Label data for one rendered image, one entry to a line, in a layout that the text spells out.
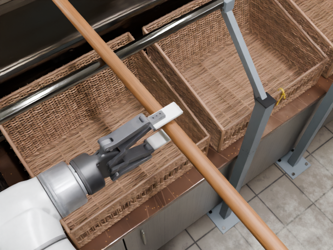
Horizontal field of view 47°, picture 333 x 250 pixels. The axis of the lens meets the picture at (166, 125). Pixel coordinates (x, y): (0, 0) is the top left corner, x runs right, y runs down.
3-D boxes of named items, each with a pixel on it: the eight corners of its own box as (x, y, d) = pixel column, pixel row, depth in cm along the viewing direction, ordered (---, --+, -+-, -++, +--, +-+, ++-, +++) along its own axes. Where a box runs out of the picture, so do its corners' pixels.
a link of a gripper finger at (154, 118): (139, 125, 73) (138, 116, 70) (161, 112, 75) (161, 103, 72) (143, 131, 72) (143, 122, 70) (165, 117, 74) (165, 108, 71)
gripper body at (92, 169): (63, 154, 69) (107, 128, 72) (72, 174, 76) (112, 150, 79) (83, 185, 66) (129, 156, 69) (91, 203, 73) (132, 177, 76)
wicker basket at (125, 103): (11, 148, 145) (-19, 105, 121) (134, 77, 163) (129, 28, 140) (78, 253, 124) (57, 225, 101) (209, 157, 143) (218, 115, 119)
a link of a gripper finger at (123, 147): (100, 154, 74) (97, 152, 73) (144, 115, 74) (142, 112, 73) (111, 168, 72) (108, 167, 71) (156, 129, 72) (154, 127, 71)
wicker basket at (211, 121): (142, 75, 164) (138, 26, 141) (239, 19, 182) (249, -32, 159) (218, 156, 143) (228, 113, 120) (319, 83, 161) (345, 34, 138)
